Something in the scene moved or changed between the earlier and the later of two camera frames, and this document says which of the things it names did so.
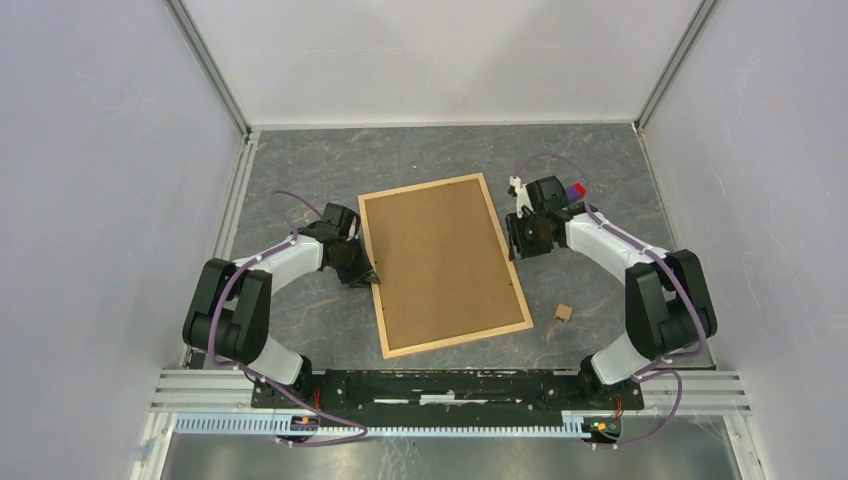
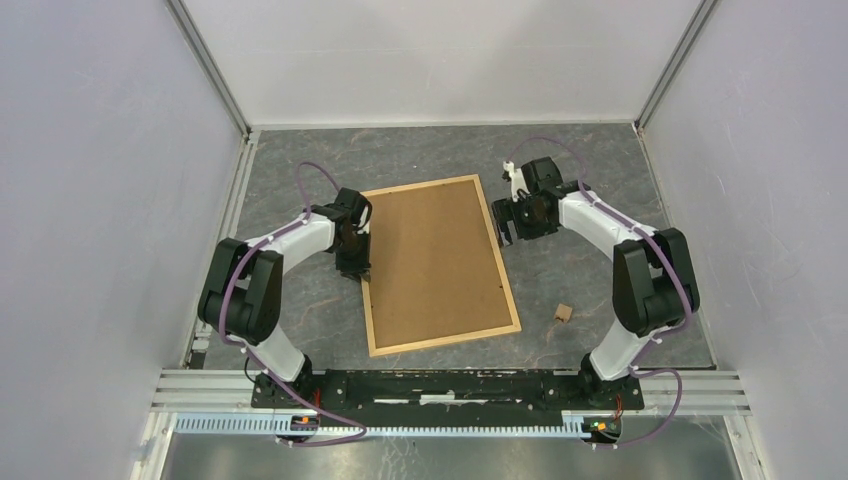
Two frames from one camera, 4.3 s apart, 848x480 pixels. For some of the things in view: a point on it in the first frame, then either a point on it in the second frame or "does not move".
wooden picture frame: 528,320 → 436,274
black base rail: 434,394 does not move
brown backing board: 437,256 does not move
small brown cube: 563,312 does not move
